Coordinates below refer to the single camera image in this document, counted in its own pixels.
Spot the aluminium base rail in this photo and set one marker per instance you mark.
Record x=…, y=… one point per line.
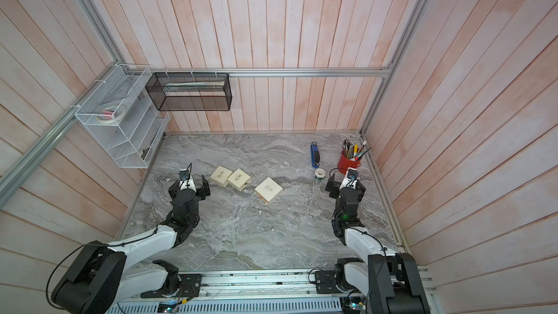
x=253, y=291

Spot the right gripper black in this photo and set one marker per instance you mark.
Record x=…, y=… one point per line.
x=336, y=185

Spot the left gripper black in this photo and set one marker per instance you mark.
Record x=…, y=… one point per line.
x=205, y=190

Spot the black mesh basket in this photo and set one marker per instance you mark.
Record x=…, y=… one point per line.
x=190, y=91

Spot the pens bundle in cup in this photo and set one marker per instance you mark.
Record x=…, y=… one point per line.
x=352, y=151

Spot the small tape roll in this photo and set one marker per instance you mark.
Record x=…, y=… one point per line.
x=320, y=174

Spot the cream drawer jewelry box front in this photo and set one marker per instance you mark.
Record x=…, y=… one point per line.
x=220, y=176

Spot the white wire shelf rack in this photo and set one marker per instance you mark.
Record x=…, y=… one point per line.
x=132, y=142

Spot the aluminium frame horizontal bar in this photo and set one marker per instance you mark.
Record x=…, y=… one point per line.
x=280, y=72

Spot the tape roll in rack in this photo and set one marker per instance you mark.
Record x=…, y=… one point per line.
x=110, y=114

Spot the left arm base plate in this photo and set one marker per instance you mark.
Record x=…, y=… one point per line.
x=187, y=286

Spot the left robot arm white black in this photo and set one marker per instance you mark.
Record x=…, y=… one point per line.
x=102, y=274

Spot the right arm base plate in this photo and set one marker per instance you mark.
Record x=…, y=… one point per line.
x=328, y=282

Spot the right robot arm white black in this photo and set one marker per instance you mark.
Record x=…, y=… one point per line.
x=379, y=279

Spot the red pen cup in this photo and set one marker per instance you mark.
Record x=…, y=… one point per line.
x=345, y=163

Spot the blue stapler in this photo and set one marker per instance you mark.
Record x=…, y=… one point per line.
x=315, y=155

